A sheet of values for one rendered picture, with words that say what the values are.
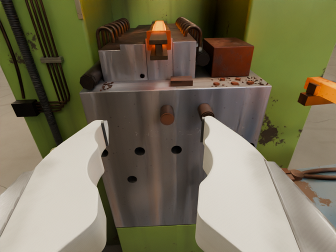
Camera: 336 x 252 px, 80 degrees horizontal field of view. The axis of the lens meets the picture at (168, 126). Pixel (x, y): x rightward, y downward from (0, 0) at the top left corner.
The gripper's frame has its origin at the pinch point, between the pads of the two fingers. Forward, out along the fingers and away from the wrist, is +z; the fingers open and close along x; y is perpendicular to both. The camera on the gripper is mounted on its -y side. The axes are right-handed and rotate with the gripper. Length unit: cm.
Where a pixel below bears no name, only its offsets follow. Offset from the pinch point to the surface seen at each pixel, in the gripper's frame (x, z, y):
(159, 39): 0.3, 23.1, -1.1
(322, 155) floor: 124, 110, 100
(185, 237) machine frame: 6, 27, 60
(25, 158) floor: -114, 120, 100
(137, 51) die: -4.3, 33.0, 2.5
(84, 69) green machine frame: -21, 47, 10
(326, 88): 29.9, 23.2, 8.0
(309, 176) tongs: 38, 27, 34
